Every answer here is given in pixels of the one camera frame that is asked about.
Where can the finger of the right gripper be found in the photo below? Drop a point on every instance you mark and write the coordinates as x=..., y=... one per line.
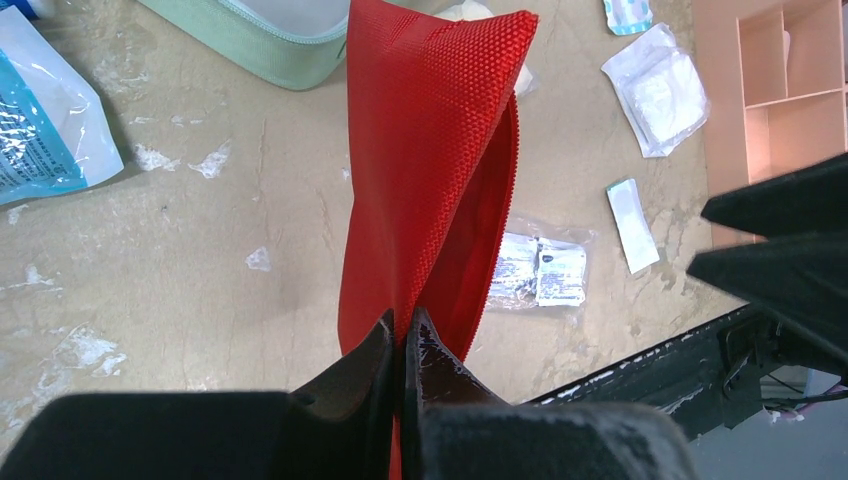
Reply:
x=801, y=279
x=809, y=200

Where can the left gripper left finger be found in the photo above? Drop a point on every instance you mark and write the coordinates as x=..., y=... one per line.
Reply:
x=336, y=426

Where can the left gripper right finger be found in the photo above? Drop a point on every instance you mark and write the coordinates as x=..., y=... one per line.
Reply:
x=454, y=427

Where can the white bandage strip packet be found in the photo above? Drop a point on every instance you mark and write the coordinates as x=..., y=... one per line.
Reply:
x=638, y=244

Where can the light blue patterned packet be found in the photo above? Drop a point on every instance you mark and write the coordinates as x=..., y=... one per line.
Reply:
x=628, y=17

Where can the red first aid pouch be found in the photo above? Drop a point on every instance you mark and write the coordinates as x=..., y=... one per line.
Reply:
x=434, y=144

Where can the peach plastic organizer basket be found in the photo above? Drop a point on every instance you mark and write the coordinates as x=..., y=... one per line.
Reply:
x=775, y=75

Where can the white gauze pad packet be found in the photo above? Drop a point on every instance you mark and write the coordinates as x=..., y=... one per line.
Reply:
x=659, y=90

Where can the clear bag alcohol wipes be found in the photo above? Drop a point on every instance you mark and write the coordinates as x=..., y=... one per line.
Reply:
x=541, y=269

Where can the mint green storage case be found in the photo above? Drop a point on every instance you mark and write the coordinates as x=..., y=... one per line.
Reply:
x=295, y=45

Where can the beige gauze packet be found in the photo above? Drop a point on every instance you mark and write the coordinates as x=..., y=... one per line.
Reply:
x=478, y=21

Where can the blue white plastic bag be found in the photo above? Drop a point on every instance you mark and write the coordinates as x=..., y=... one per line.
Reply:
x=55, y=137

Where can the blue white tube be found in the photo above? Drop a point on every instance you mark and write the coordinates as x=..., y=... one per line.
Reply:
x=32, y=9

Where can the black metal base frame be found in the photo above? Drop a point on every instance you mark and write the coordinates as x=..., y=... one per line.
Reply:
x=710, y=375

